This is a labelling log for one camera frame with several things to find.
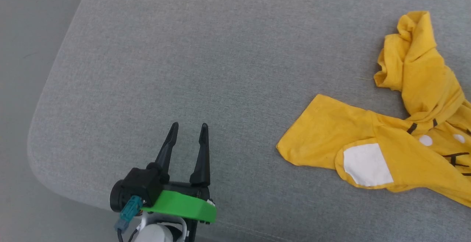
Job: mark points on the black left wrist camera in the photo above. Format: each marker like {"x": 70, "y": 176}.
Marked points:
{"x": 141, "y": 181}

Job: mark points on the yellow printed t-shirt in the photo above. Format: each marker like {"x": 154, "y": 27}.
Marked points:
{"x": 404, "y": 161}

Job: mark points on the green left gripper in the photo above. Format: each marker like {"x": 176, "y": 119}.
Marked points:
{"x": 184, "y": 205}

